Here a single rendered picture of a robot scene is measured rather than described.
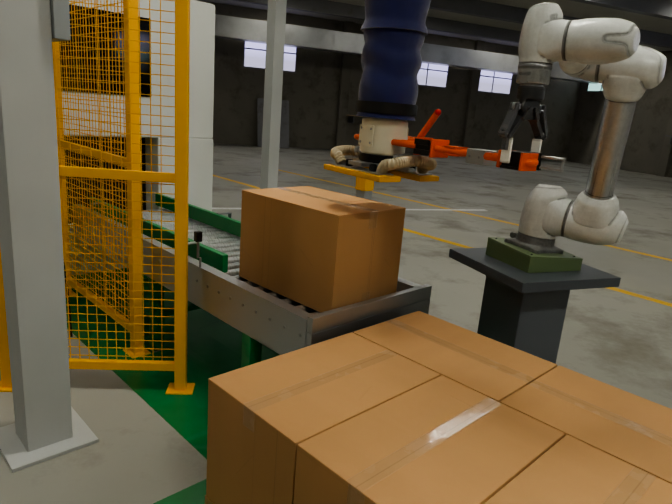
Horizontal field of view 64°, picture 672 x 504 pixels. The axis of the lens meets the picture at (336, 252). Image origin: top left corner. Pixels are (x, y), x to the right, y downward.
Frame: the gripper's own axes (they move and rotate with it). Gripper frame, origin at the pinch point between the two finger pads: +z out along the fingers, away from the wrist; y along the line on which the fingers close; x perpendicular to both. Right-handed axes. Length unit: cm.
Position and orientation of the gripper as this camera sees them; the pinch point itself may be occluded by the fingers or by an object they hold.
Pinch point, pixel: (519, 158)
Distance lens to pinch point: 167.8
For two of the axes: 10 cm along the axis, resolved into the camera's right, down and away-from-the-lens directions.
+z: -0.8, 9.6, 2.6
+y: -8.1, 0.9, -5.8
